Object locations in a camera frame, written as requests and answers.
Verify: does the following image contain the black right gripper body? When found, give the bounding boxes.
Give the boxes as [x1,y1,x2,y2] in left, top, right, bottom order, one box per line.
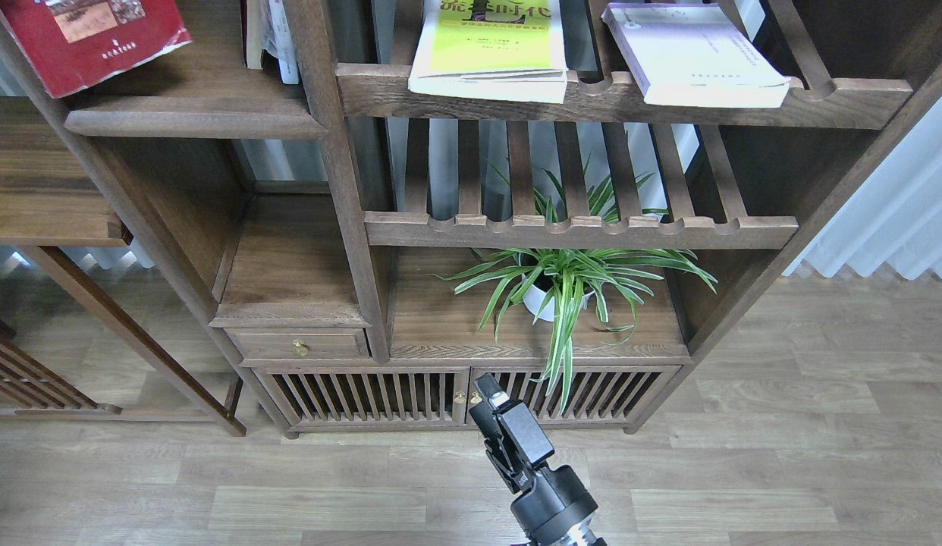
[510,464,599,543]

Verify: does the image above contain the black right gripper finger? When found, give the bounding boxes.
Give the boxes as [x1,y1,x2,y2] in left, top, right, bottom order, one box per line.
[469,403,522,493]
[474,373,554,477]

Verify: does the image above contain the white lavender paperback book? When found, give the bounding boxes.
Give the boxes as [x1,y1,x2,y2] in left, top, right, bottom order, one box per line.
[601,2,790,108]

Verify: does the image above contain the red paperback book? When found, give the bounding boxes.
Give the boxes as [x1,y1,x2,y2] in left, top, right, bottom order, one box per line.
[0,1,193,98]

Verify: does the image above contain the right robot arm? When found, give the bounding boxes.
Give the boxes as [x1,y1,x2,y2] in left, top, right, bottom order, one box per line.
[469,373,606,545]

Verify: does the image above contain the upright books on shelf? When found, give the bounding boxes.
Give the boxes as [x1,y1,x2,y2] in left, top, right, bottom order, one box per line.
[241,1,300,84]

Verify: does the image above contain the spider plant in white pot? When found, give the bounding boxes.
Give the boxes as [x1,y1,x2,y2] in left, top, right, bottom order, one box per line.
[438,155,719,415]

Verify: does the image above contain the brass drawer knob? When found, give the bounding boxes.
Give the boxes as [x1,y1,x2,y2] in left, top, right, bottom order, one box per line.
[292,340,310,357]

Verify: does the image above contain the large dark wooden bookshelf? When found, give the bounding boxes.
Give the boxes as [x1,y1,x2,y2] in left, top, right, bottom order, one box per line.
[0,1,942,435]

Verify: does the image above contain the yellow-green paperback book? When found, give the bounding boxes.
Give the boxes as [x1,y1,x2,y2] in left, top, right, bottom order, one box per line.
[408,1,568,104]

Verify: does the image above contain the white curtain right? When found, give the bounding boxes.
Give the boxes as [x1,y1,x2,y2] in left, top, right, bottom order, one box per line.
[783,96,942,280]

